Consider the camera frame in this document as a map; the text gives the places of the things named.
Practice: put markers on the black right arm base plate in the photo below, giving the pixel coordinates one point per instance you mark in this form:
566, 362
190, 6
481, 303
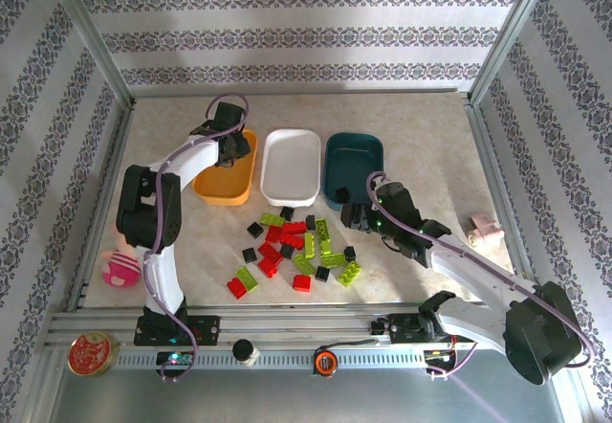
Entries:
401, 329

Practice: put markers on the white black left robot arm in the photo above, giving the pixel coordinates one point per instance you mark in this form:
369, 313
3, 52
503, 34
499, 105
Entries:
160, 270

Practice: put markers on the teal plastic tray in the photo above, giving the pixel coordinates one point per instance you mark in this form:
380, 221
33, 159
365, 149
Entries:
354, 164

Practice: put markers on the round red gold tin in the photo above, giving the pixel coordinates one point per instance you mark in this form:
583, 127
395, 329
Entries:
93, 353

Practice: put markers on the aluminium frame post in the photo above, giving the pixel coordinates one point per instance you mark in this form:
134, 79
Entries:
92, 35
508, 35

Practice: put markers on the red lego brick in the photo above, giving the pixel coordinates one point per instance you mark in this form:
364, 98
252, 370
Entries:
236, 288
302, 282
268, 267
270, 252
273, 234
293, 227
291, 240

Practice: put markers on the white jar black cap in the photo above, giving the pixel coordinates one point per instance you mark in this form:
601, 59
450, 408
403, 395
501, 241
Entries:
244, 349

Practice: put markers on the circuit board with lights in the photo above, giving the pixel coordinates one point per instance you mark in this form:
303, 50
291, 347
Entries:
174, 358

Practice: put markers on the lime green lego brick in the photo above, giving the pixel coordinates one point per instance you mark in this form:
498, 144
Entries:
310, 245
349, 273
322, 229
303, 264
247, 278
333, 260
272, 219
326, 247

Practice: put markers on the orange black round button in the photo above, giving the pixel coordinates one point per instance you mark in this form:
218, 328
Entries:
323, 362

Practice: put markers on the aluminium front frame rail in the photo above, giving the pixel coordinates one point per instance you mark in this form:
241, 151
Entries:
296, 320

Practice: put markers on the white plastic tray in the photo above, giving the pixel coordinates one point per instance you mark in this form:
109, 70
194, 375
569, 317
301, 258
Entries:
290, 169

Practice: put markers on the aluminium back frame rail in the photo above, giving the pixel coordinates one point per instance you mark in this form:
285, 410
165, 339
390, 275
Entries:
301, 92

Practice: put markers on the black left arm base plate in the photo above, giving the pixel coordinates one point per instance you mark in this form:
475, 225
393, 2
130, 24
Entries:
205, 329

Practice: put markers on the orange plastic tray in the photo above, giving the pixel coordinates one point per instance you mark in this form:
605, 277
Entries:
225, 188

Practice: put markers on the pink plush doll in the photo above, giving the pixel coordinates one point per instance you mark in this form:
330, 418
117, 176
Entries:
119, 270

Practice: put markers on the pale pink toy figure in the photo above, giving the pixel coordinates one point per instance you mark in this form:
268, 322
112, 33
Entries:
483, 229

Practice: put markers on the aluminium side frame rail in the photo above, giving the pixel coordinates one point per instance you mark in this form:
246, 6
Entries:
490, 155
111, 179

